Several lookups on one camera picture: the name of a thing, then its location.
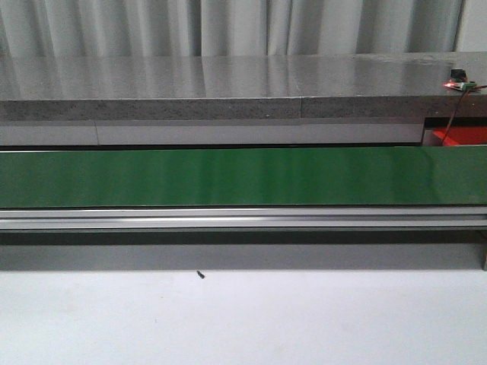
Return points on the grey stone counter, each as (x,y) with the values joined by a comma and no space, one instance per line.
(238,87)

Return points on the green conveyor belt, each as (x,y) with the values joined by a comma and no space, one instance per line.
(245,177)

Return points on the red plastic tray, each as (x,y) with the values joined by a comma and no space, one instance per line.
(463,135)

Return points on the small black sensor cube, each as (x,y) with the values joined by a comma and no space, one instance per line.
(458,75)

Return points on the small green circuit board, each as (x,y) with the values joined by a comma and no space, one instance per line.
(461,85)

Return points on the grey curtain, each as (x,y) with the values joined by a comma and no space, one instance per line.
(226,28)

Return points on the aluminium conveyor frame rail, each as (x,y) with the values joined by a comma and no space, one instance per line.
(205,239)

